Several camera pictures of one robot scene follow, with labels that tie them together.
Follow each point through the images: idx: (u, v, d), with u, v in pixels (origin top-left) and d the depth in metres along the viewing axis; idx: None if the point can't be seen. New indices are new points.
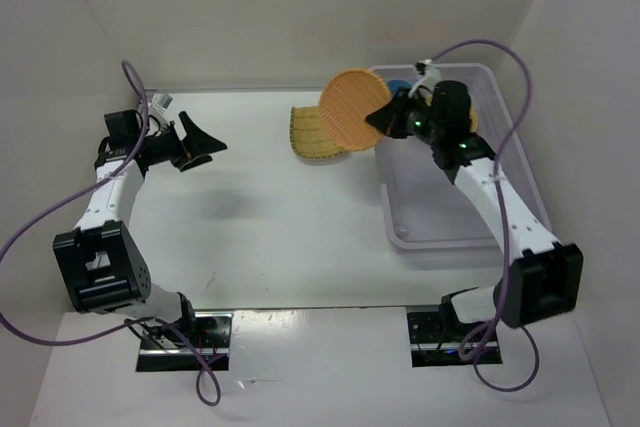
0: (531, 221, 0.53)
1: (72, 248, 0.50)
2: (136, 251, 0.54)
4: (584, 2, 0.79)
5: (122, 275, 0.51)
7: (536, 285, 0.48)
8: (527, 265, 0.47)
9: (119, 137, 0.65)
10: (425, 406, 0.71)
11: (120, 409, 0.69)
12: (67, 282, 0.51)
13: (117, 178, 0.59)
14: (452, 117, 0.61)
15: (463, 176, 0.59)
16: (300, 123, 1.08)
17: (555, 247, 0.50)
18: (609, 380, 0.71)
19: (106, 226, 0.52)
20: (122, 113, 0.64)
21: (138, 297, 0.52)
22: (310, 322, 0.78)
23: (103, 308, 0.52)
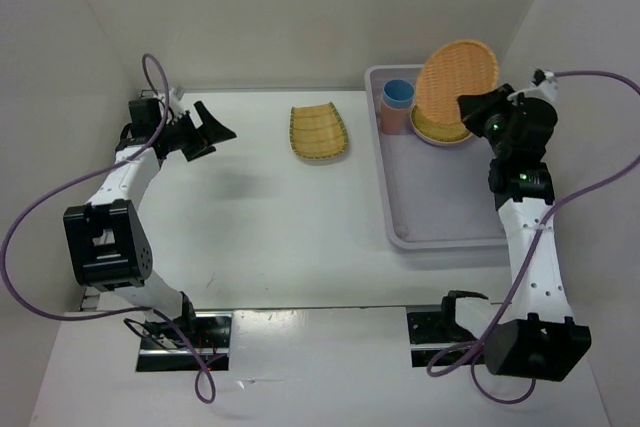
0: (554, 287, 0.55)
1: (81, 221, 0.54)
2: (140, 232, 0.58)
4: (584, 0, 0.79)
5: (125, 253, 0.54)
7: (532, 350, 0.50)
8: (529, 327, 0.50)
9: (141, 123, 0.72)
10: (425, 407, 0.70)
11: (118, 409, 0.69)
12: (73, 254, 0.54)
13: (133, 162, 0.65)
14: (526, 142, 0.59)
15: (510, 208, 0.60)
16: (300, 123, 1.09)
17: (567, 324, 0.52)
18: (612, 382, 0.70)
19: (113, 204, 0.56)
20: (145, 103, 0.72)
21: (137, 275, 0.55)
22: (310, 321, 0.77)
23: (103, 281, 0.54)
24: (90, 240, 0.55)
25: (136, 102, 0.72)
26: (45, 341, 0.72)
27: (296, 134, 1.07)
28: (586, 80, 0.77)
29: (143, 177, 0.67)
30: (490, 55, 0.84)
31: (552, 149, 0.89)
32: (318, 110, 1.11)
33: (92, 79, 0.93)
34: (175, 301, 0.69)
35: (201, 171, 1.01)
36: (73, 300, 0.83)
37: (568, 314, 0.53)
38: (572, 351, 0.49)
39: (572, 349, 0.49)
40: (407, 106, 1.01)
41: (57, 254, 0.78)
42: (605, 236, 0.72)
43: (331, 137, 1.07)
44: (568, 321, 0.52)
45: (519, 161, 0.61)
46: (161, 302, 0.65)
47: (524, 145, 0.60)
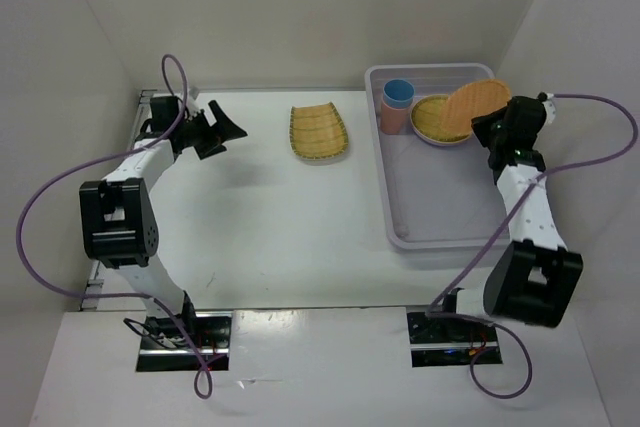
0: (548, 222, 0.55)
1: (95, 194, 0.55)
2: (149, 211, 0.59)
4: (584, 1, 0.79)
5: (133, 229, 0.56)
7: (524, 271, 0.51)
8: (521, 250, 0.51)
9: (160, 119, 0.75)
10: (425, 407, 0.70)
11: (119, 408, 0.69)
12: (84, 223, 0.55)
13: (150, 149, 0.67)
14: (518, 126, 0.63)
15: (506, 173, 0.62)
16: (300, 123, 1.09)
17: (559, 250, 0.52)
18: (611, 382, 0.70)
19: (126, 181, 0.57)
20: (165, 99, 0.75)
21: (143, 251, 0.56)
22: (310, 322, 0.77)
23: (109, 255, 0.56)
24: (102, 212, 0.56)
25: (158, 99, 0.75)
26: (45, 341, 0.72)
27: (296, 134, 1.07)
28: (585, 80, 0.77)
29: (158, 166, 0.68)
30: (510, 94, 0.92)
31: (551, 149, 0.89)
32: (317, 111, 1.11)
33: (92, 79, 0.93)
34: (176, 295, 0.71)
35: (200, 171, 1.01)
36: (73, 300, 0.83)
37: (561, 243, 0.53)
38: (564, 279, 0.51)
39: (565, 277, 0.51)
40: (407, 107, 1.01)
41: (57, 254, 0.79)
42: (605, 236, 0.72)
43: (331, 137, 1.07)
44: (561, 247, 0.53)
45: (514, 142, 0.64)
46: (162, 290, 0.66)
47: (517, 129, 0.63)
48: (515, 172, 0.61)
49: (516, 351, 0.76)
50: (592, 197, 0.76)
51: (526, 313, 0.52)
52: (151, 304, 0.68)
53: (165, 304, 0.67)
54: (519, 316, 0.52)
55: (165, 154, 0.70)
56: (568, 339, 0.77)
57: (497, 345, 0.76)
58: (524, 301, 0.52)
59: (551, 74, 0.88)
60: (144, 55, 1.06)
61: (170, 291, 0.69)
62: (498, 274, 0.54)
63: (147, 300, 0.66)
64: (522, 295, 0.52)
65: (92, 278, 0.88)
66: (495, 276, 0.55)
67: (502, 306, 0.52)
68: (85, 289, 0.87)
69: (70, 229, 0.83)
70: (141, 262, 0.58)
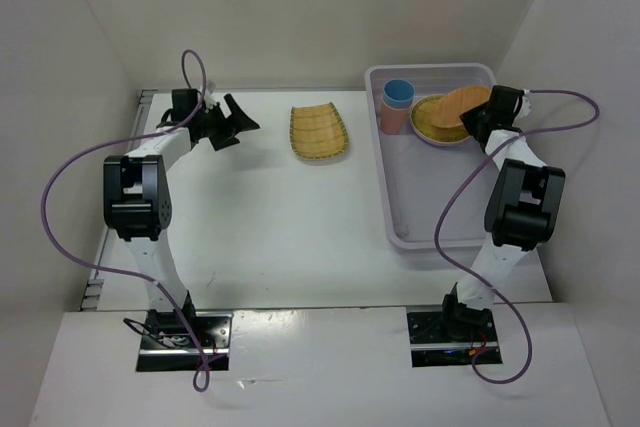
0: (530, 156, 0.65)
1: (119, 168, 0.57)
2: (165, 186, 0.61)
4: (585, 1, 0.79)
5: (149, 199, 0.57)
7: (516, 182, 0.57)
8: (513, 163, 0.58)
9: (180, 110, 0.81)
10: (424, 407, 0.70)
11: (119, 409, 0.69)
12: (105, 193, 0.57)
13: (170, 134, 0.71)
14: (499, 105, 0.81)
15: (492, 137, 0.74)
16: (300, 123, 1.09)
17: (545, 168, 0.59)
18: (612, 382, 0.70)
19: (146, 158, 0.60)
20: (186, 91, 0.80)
21: (157, 221, 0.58)
22: (310, 322, 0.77)
23: (126, 225, 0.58)
24: (123, 184, 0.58)
25: (178, 90, 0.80)
26: (45, 341, 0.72)
27: (296, 133, 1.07)
28: (585, 80, 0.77)
29: (176, 149, 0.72)
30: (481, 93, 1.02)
31: (550, 149, 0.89)
32: (317, 110, 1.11)
33: (92, 79, 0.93)
34: (179, 287, 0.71)
35: (201, 171, 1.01)
36: (73, 300, 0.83)
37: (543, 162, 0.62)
38: (552, 186, 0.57)
39: (552, 186, 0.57)
40: (407, 107, 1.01)
41: (57, 254, 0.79)
42: (605, 235, 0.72)
43: (331, 137, 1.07)
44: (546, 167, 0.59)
45: (495, 121, 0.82)
46: (166, 276, 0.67)
47: (498, 107, 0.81)
48: (501, 133, 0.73)
49: (517, 350, 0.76)
50: (592, 197, 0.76)
51: (525, 226, 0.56)
52: (156, 291, 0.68)
53: (169, 293, 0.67)
54: (520, 230, 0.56)
55: (183, 140, 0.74)
56: (569, 339, 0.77)
57: (497, 345, 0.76)
58: (521, 213, 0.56)
59: (551, 73, 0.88)
60: (145, 55, 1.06)
61: (173, 283, 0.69)
62: (495, 194, 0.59)
63: (150, 285, 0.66)
64: (518, 207, 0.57)
65: (93, 278, 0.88)
66: (493, 199, 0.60)
67: (502, 219, 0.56)
68: (85, 289, 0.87)
69: (71, 229, 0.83)
70: (153, 234, 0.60)
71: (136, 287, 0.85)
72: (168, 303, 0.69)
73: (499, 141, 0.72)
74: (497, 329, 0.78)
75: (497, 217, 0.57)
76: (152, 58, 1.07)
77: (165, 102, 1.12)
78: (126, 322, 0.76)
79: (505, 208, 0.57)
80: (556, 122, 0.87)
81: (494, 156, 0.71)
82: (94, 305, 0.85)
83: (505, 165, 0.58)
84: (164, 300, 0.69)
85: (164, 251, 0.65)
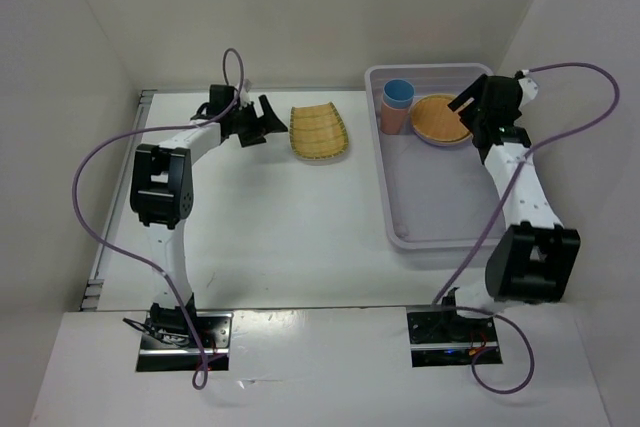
0: (542, 202, 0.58)
1: (148, 157, 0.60)
2: (189, 178, 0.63)
4: (584, 1, 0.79)
5: (172, 190, 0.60)
7: (525, 253, 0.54)
8: (519, 232, 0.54)
9: (215, 104, 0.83)
10: (425, 407, 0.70)
11: (118, 409, 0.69)
12: (132, 179, 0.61)
13: (201, 129, 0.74)
14: (496, 100, 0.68)
15: (494, 153, 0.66)
16: (300, 123, 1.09)
17: (556, 228, 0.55)
18: (611, 380, 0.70)
19: (175, 150, 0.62)
20: (223, 87, 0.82)
21: (177, 211, 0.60)
22: (310, 322, 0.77)
23: (148, 210, 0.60)
24: (151, 172, 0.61)
25: (217, 86, 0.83)
26: (45, 341, 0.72)
27: (296, 133, 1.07)
28: (585, 80, 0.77)
29: (205, 144, 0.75)
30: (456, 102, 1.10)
31: (550, 150, 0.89)
32: (317, 109, 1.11)
33: (92, 78, 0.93)
34: (185, 284, 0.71)
35: (201, 170, 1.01)
36: (72, 300, 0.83)
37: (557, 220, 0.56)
38: (564, 253, 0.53)
39: (563, 252, 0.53)
40: (407, 106, 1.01)
41: (57, 254, 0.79)
42: (605, 236, 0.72)
43: (331, 137, 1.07)
44: (557, 225, 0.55)
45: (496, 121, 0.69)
46: (175, 269, 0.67)
47: (495, 104, 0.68)
48: (503, 152, 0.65)
49: (517, 350, 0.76)
50: (592, 197, 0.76)
51: (532, 291, 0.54)
52: (161, 282, 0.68)
53: (176, 288, 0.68)
54: (526, 296, 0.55)
55: (213, 135, 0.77)
56: (569, 340, 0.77)
57: (497, 345, 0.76)
58: (528, 279, 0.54)
59: (550, 73, 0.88)
60: (144, 55, 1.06)
61: (181, 278, 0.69)
62: (500, 259, 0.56)
63: (158, 276, 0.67)
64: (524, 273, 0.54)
65: (92, 278, 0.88)
66: (497, 259, 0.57)
67: (508, 286, 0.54)
68: (85, 288, 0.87)
69: (71, 229, 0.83)
70: (170, 224, 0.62)
71: (136, 286, 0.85)
72: (172, 299, 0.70)
73: (503, 166, 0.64)
74: (497, 328, 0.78)
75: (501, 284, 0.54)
76: (152, 58, 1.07)
77: (165, 102, 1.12)
78: (127, 322, 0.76)
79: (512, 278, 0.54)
80: (556, 121, 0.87)
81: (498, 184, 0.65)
82: (94, 305, 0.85)
83: (513, 236, 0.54)
84: (171, 296, 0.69)
85: (177, 244, 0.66)
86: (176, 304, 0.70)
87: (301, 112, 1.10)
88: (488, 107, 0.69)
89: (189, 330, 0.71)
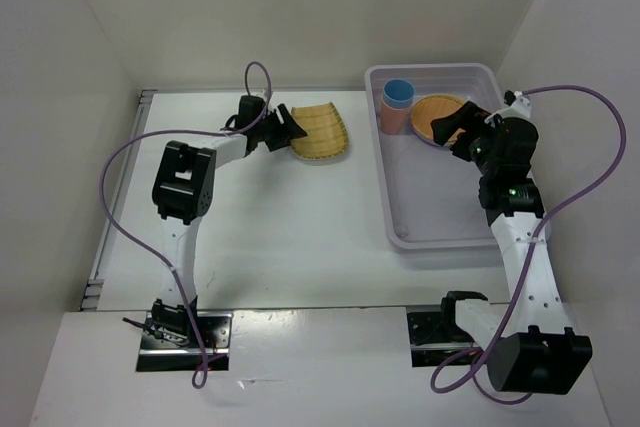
0: (551, 298, 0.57)
1: (177, 153, 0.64)
2: (210, 179, 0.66)
4: (584, 1, 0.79)
5: (193, 188, 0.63)
7: (532, 362, 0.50)
8: (527, 342, 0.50)
9: (243, 117, 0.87)
10: (425, 406, 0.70)
11: (118, 410, 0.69)
12: (158, 173, 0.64)
13: (232, 137, 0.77)
14: (510, 157, 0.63)
15: (502, 223, 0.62)
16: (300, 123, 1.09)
17: (568, 333, 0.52)
18: (612, 381, 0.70)
19: (202, 150, 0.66)
20: (252, 102, 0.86)
21: (195, 207, 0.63)
22: (311, 321, 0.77)
23: (167, 204, 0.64)
24: (176, 168, 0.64)
25: (247, 100, 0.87)
26: (45, 341, 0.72)
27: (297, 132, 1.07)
28: (585, 79, 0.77)
29: (230, 153, 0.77)
30: (456, 101, 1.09)
31: (551, 151, 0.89)
32: (316, 109, 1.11)
33: (93, 79, 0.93)
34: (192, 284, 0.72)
35: None
36: (72, 300, 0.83)
37: (567, 324, 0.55)
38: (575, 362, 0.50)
39: (573, 361, 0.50)
40: (407, 106, 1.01)
41: (57, 254, 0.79)
42: (604, 236, 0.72)
43: (331, 137, 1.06)
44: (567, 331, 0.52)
45: (507, 179, 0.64)
46: (184, 266, 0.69)
47: (509, 160, 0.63)
48: (511, 225, 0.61)
49: None
50: (589, 196, 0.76)
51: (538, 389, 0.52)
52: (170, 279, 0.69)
53: (183, 286, 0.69)
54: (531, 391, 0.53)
55: (241, 146, 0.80)
56: None
57: None
58: (533, 382, 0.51)
59: (550, 74, 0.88)
60: (144, 55, 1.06)
61: (189, 276, 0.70)
62: (504, 360, 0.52)
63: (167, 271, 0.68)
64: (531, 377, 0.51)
65: (92, 278, 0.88)
66: (501, 354, 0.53)
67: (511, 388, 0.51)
68: (85, 289, 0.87)
69: (71, 229, 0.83)
70: (186, 219, 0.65)
71: (137, 287, 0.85)
72: (177, 296, 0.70)
73: (510, 243, 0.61)
74: None
75: (504, 384, 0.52)
76: (152, 58, 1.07)
77: (165, 102, 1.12)
78: (129, 321, 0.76)
79: (516, 382, 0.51)
80: (555, 122, 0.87)
81: (504, 256, 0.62)
82: (94, 305, 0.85)
83: (520, 348, 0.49)
84: (173, 294, 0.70)
85: (191, 239, 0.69)
86: (178, 303, 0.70)
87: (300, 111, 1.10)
88: (501, 161, 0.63)
89: (191, 329, 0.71)
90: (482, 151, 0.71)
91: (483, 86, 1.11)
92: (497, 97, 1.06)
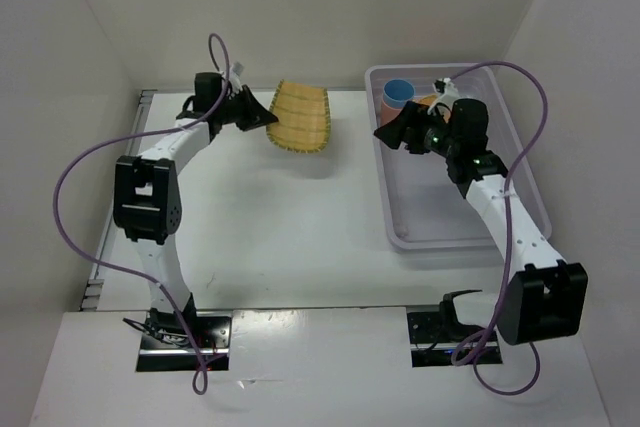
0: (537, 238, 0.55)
1: (130, 169, 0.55)
2: (175, 190, 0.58)
4: (585, 1, 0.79)
5: (158, 206, 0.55)
7: (537, 300, 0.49)
8: (529, 281, 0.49)
9: (202, 98, 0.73)
10: (425, 407, 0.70)
11: (118, 410, 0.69)
12: (115, 195, 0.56)
13: (188, 131, 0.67)
14: (468, 133, 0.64)
15: (475, 188, 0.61)
16: (286, 108, 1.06)
17: (560, 265, 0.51)
18: (612, 382, 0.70)
19: (160, 161, 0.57)
20: (210, 78, 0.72)
21: (164, 227, 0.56)
22: (311, 321, 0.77)
23: (133, 227, 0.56)
24: (133, 186, 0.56)
25: (204, 76, 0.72)
26: (45, 342, 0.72)
27: (281, 114, 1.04)
28: (585, 80, 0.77)
29: (192, 147, 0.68)
30: None
31: (552, 152, 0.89)
32: (316, 100, 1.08)
33: (92, 78, 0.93)
34: (182, 289, 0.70)
35: (203, 173, 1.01)
36: (72, 300, 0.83)
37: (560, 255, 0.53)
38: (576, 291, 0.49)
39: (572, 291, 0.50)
40: None
41: (57, 254, 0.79)
42: (604, 236, 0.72)
43: (312, 131, 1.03)
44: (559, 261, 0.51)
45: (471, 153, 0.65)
46: (170, 279, 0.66)
47: (468, 135, 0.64)
48: (482, 187, 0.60)
49: (518, 355, 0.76)
50: (591, 197, 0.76)
51: (547, 333, 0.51)
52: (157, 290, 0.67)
53: (172, 296, 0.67)
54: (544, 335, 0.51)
55: (202, 135, 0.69)
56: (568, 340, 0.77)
57: (497, 345, 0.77)
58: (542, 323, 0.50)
59: (551, 74, 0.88)
60: (144, 55, 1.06)
61: (177, 284, 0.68)
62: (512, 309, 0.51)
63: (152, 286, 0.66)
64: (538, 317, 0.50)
65: (92, 278, 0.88)
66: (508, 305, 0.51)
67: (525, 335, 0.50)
68: (85, 288, 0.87)
69: (71, 229, 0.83)
70: (159, 240, 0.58)
71: (136, 287, 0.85)
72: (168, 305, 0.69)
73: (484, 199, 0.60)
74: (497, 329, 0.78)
75: (518, 334, 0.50)
76: (152, 58, 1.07)
77: (165, 102, 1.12)
78: (128, 321, 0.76)
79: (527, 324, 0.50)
80: (556, 122, 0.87)
81: (485, 214, 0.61)
82: (94, 305, 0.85)
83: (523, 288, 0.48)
84: (165, 300, 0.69)
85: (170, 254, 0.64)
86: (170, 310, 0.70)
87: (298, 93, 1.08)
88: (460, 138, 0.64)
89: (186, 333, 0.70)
90: (438, 140, 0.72)
91: (483, 85, 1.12)
92: (497, 95, 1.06)
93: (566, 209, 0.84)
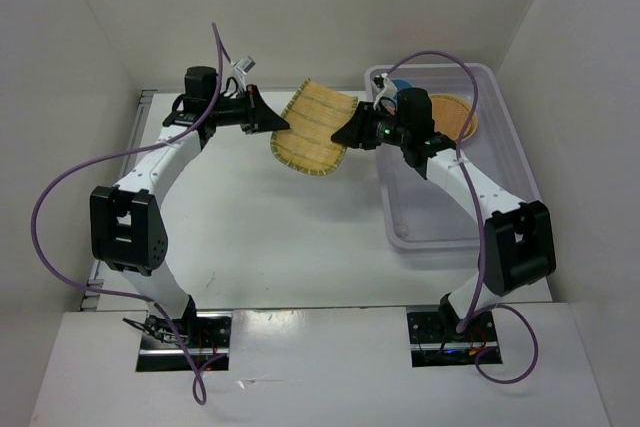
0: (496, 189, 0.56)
1: (106, 202, 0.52)
2: (158, 224, 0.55)
4: (585, 0, 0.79)
5: (138, 242, 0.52)
7: (511, 242, 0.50)
8: (500, 225, 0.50)
9: (193, 98, 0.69)
10: (425, 406, 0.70)
11: (118, 409, 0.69)
12: (93, 228, 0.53)
13: (172, 145, 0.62)
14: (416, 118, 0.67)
15: (431, 164, 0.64)
16: (298, 123, 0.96)
17: (524, 207, 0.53)
18: (610, 382, 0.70)
19: (138, 194, 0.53)
20: (201, 77, 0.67)
21: (145, 264, 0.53)
22: (310, 320, 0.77)
23: (115, 261, 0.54)
24: (112, 218, 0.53)
25: (196, 74, 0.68)
26: (44, 342, 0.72)
27: (296, 122, 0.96)
28: (586, 79, 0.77)
29: (180, 160, 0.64)
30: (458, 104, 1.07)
31: (553, 152, 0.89)
32: (340, 115, 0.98)
33: (92, 78, 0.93)
34: (178, 299, 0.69)
35: (203, 173, 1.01)
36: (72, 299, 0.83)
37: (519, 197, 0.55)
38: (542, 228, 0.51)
39: (538, 228, 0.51)
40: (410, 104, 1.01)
41: (56, 255, 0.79)
42: (603, 237, 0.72)
43: (323, 153, 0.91)
44: (522, 204, 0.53)
45: (421, 136, 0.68)
46: (162, 293, 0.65)
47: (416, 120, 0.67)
48: (437, 162, 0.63)
49: (518, 354, 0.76)
50: (592, 197, 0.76)
51: (531, 275, 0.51)
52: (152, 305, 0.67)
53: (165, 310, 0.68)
54: (527, 280, 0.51)
55: (190, 146, 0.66)
56: (567, 339, 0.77)
57: (497, 345, 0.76)
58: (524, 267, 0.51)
59: (552, 74, 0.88)
60: (143, 55, 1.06)
61: (172, 293, 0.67)
62: (492, 259, 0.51)
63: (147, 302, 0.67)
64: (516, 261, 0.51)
65: (92, 278, 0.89)
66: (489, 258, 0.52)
67: (512, 281, 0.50)
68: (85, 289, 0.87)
69: (70, 229, 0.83)
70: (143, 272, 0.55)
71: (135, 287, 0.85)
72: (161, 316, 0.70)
73: (443, 172, 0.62)
74: (497, 329, 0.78)
75: (506, 281, 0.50)
76: (152, 58, 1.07)
77: (165, 102, 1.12)
78: (128, 321, 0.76)
79: (510, 268, 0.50)
80: (557, 122, 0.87)
81: (447, 184, 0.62)
82: (95, 305, 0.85)
83: (495, 231, 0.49)
84: (161, 311, 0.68)
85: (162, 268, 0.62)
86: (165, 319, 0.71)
87: (323, 102, 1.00)
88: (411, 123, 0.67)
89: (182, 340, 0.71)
90: (390, 131, 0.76)
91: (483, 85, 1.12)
92: (497, 96, 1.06)
93: (566, 209, 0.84)
